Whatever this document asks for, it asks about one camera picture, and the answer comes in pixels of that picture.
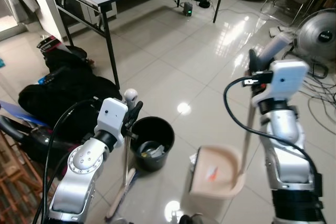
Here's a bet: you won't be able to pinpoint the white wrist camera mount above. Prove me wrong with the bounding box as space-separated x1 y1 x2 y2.
251 60 310 111
95 97 130 149

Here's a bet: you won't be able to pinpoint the orange scrap of litter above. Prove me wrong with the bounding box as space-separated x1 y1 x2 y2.
207 166 219 181

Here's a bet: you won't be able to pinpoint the grey round floor fan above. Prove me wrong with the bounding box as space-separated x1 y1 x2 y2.
293 8 336 79

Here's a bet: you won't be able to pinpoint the dark robot foot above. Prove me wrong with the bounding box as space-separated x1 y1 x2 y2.
172 212 206 224

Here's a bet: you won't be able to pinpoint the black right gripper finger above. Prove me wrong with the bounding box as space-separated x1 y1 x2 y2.
248 49 264 73

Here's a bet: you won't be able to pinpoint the black bag pile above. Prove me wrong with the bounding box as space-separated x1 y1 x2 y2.
18 46 124 131

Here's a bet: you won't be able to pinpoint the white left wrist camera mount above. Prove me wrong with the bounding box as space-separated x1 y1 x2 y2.
95 97 130 149

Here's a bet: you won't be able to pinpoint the blue flat sheet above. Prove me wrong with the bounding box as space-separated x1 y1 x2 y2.
0 100 35 126

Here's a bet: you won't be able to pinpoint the beige long-handled dustpan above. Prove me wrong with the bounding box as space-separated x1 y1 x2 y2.
186 31 296 202

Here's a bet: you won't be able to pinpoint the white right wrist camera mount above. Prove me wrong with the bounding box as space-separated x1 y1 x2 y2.
251 60 310 111

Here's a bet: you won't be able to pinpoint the red and black box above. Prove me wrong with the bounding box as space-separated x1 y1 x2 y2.
36 35 72 55

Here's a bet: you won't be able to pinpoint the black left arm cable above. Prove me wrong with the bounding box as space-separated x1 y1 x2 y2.
31 97 101 224

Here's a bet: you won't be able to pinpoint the brown wooden chair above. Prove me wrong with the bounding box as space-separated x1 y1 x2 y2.
0 130 49 224

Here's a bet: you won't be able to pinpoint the crumpled rubbish in bin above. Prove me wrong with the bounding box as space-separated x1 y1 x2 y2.
139 141 169 157

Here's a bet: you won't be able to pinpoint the metal frame chair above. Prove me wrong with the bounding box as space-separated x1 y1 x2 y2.
261 0 336 26

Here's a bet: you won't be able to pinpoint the black round waste bin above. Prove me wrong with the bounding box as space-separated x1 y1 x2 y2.
130 116 175 173

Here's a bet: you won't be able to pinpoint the white cabinet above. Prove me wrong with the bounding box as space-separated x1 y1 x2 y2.
22 0 70 47

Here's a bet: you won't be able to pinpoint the broom with grey knob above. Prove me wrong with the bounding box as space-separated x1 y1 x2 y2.
106 89 139 221

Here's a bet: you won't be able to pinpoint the small box with green light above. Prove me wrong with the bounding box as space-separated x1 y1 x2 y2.
182 2 194 18

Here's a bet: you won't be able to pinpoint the tangled black floor cables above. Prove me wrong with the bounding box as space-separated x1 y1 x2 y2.
298 71 336 147

